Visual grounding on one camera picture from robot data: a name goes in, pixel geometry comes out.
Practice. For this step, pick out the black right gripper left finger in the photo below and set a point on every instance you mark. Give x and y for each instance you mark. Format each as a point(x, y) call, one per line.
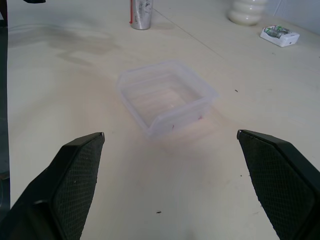
point(65, 190)

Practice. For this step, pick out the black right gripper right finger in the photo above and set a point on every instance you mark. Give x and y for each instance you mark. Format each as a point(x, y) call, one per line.
point(282, 185)

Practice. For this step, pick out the clear plastic container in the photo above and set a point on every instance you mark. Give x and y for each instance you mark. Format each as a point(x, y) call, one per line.
point(163, 98)

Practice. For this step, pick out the white battery charger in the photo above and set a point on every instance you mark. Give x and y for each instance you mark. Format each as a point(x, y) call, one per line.
point(279, 35)

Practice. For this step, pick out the white ribbed ceramic vase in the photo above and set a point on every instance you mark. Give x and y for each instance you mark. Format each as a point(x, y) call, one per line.
point(246, 12)

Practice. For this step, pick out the dark object at table corner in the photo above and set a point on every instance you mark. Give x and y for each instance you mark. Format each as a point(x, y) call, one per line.
point(33, 1)

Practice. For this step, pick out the silver metal can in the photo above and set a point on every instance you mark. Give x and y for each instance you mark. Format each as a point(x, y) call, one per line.
point(141, 13)

